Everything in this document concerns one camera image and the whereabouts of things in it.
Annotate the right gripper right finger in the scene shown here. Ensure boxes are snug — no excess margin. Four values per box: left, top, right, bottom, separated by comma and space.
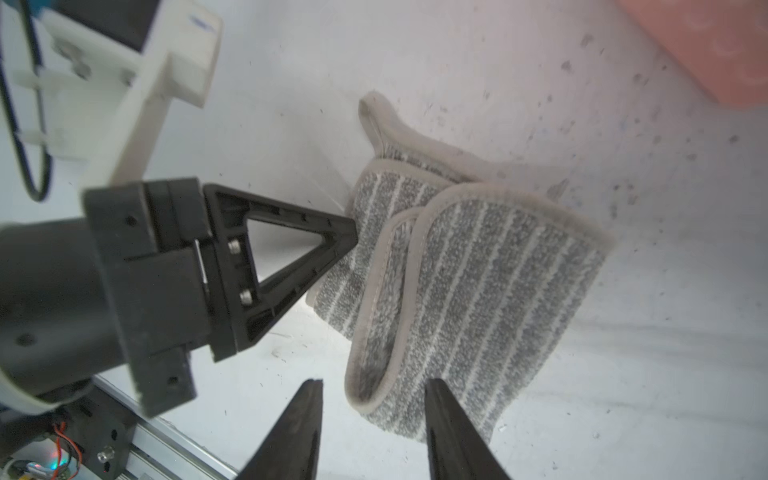
424, 379, 511, 480

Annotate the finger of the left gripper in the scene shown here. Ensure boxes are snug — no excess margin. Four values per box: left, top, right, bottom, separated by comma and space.
201, 184, 358, 361

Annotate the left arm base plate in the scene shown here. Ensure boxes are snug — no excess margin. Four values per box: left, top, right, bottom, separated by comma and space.
35, 386, 138, 479

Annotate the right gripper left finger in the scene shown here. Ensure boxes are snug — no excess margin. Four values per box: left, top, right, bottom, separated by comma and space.
236, 379, 323, 480

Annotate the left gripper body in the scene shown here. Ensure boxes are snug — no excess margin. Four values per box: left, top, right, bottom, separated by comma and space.
82, 178, 211, 417

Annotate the pink plastic basket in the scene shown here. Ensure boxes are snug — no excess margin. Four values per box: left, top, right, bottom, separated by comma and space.
619, 0, 767, 108

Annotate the grey striped dishcloth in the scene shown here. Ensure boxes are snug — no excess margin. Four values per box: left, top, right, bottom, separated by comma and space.
307, 91, 613, 441

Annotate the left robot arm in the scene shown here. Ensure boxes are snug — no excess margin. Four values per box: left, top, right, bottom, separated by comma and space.
1, 178, 358, 455

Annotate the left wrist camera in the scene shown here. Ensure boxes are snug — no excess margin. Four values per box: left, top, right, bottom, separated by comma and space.
1, 1, 224, 202

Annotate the left base cable bundle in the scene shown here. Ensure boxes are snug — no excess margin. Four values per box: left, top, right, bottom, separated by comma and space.
0, 419, 85, 480

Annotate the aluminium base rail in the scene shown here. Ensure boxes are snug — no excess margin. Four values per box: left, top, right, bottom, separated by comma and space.
95, 377, 238, 480

